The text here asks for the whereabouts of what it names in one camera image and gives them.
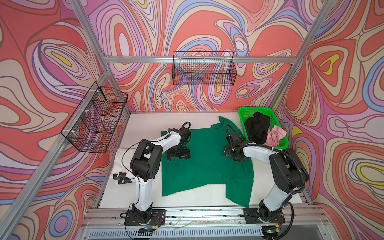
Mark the black wire basket left wall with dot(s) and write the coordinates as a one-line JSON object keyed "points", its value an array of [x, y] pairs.
{"points": [[97, 117]]}

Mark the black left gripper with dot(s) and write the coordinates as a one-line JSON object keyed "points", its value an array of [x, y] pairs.
{"points": [[187, 154]]}

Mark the pink t shirt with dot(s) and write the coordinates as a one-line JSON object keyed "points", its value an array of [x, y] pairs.
{"points": [[274, 136]]}

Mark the green plastic laundry basket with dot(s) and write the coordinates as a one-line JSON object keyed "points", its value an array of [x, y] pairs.
{"points": [[246, 112]]}

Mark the black wire basket back wall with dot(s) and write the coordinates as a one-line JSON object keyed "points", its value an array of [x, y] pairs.
{"points": [[206, 68]]}

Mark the black t shirt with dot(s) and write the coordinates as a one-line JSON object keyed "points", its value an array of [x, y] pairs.
{"points": [[257, 127]]}

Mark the green t shirt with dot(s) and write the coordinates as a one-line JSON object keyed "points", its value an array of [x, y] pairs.
{"points": [[209, 166]]}

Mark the aluminium frame profile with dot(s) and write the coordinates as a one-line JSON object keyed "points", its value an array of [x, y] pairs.
{"points": [[48, 64]]}

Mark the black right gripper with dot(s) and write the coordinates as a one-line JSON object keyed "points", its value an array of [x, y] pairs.
{"points": [[227, 153]]}

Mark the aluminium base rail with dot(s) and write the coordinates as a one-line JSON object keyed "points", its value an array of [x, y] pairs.
{"points": [[303, 222]]}

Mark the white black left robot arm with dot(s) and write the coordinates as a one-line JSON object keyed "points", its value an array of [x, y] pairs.
{"points": [[145, 165]]}

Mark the black wire basket wall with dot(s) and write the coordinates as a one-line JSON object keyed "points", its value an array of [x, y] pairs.
{"points": [[97, 117], [206, 68]]}

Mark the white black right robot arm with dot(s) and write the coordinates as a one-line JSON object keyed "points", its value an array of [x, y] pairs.
{"points": [[289, 175]]}

